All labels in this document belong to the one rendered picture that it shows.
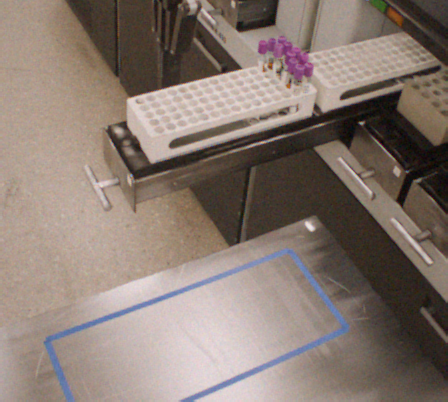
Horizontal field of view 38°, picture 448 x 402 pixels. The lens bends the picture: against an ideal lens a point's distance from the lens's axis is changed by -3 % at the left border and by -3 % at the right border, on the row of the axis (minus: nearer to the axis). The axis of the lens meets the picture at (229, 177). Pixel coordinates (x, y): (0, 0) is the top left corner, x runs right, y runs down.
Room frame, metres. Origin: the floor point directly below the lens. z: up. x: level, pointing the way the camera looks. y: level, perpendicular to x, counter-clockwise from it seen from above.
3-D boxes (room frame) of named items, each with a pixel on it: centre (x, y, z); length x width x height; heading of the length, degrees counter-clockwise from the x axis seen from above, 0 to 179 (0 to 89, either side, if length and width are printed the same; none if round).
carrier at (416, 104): (0.89, -0.31, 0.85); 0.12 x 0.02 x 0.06; 34
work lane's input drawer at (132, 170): (0.92, -0.09, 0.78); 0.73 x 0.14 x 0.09; 124
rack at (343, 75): (1.02, -0.24, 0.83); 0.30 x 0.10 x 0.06; 124
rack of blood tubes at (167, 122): (0.85, 0.02, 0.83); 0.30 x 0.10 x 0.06; 124
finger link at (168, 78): (0.79, 0.10, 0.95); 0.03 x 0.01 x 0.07; 124
